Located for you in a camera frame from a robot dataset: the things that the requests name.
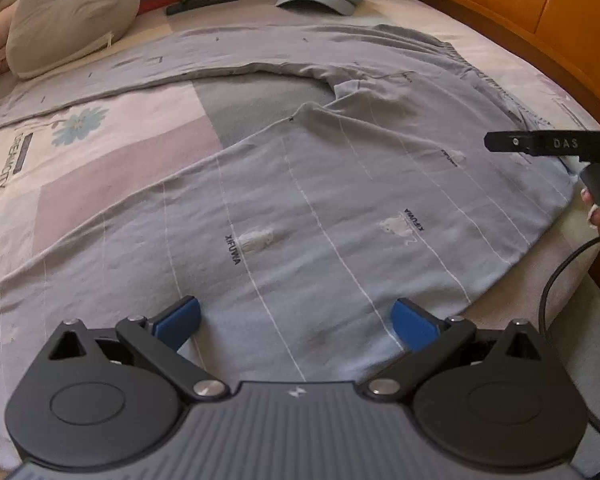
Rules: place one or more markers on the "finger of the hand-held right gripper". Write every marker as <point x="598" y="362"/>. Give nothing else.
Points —
<point x="502" y="141"/>

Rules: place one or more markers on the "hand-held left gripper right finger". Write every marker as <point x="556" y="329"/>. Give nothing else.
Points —
<point x="415" y="325"/>

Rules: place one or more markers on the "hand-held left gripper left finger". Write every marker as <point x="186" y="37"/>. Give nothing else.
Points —
<point x="177" y="322"/>

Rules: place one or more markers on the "light grey printed pants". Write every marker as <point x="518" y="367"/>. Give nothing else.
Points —
<point x="330" y="185"/>

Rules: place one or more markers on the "wooden bed headboard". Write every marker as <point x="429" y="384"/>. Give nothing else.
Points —
<point x="530" y="5"/>

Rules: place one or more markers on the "patchwork floral bed sheet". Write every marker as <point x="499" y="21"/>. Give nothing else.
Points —
<point x="105" y="170"/>

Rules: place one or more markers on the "grey cat pillow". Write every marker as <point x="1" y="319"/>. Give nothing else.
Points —
<point x="65" y="25"/>

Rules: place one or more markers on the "black phone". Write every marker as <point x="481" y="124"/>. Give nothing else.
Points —
<point x="215" y="1"/>

